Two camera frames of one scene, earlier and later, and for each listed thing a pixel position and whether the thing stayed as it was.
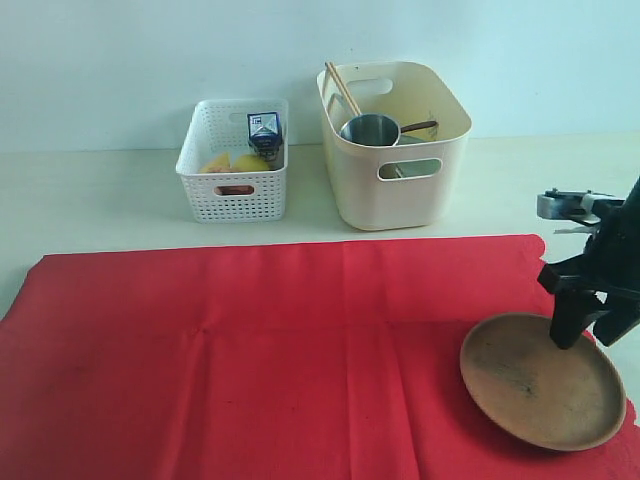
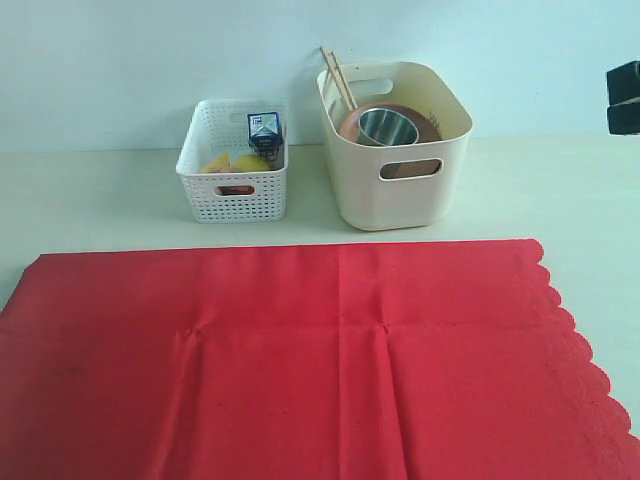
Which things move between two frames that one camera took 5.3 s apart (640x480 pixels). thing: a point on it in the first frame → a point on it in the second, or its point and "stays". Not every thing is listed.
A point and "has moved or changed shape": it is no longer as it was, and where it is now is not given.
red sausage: (234, 190) stays
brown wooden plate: (539, 392) → (428, 129)
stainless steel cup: (371, 129) has moved or changed shape
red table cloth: (321, 361) stays
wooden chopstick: (333, 71) has moved or changed shape
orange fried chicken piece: (221, 164) stays
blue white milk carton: (264, 134) stays
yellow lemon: (250, 162) stays
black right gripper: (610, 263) → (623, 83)
